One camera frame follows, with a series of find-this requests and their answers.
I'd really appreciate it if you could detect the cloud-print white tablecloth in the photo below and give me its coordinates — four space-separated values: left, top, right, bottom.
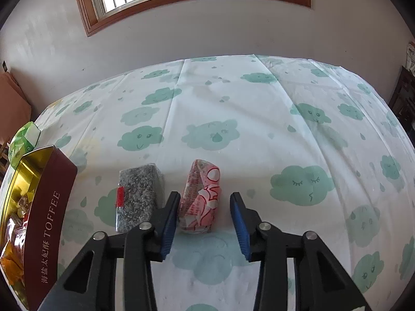
35 55 414 310

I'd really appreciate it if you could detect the orange snack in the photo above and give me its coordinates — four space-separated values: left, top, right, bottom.
1 240 25 286

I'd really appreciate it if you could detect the red gold toffee tin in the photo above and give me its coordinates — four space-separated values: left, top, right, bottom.
1 146 77 310

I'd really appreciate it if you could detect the dark wooden chair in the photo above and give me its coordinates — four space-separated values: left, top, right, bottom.
388 66 415 133

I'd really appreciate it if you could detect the pink red snack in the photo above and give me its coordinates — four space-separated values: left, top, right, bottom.
178 159 221 234

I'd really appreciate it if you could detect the green tissue pack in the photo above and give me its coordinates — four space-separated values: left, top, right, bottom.
9 122 41 169

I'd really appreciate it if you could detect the stack of newspapers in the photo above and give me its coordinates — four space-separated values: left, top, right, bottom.
405 41 415 75

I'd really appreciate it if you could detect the grey sesame block packet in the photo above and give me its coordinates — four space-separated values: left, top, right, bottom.
115 164 164 233

